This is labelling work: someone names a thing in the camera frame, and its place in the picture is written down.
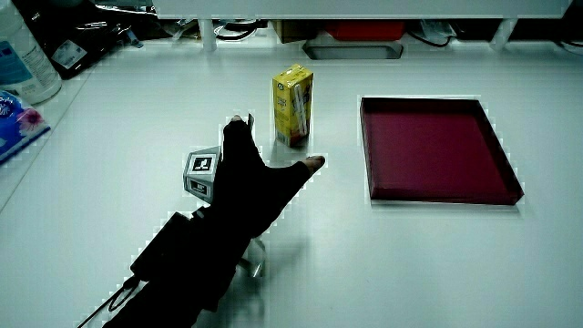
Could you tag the person's left hand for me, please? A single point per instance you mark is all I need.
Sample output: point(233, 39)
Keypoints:
point(241, 182)

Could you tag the brown cardboard box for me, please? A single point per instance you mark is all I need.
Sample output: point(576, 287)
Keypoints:
point(293, 29)

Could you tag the white desk shelf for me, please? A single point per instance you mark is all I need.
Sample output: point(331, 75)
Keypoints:
point(364, 8)

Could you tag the black plastic bag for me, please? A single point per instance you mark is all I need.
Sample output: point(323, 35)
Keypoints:
point(45, 23)

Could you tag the red box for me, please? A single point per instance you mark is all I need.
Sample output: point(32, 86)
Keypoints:
point(364, 29)

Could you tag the yellow ice redtea carton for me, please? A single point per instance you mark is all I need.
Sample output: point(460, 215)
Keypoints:
point(291, 107)

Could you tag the grey monitor stand base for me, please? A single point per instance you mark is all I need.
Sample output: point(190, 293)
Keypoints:
point(353, 50)

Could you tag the dark red tray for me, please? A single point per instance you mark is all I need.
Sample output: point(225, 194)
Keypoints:
point(432, 150)

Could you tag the white bottle with blue label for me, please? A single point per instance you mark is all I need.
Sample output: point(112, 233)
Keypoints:
point(27, 68)

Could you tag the clear plastic piece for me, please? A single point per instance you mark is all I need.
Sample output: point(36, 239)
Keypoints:
point(255, 262)

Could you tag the blue flowered tissue packet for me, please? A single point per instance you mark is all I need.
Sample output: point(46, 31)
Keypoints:
point(18, 127)

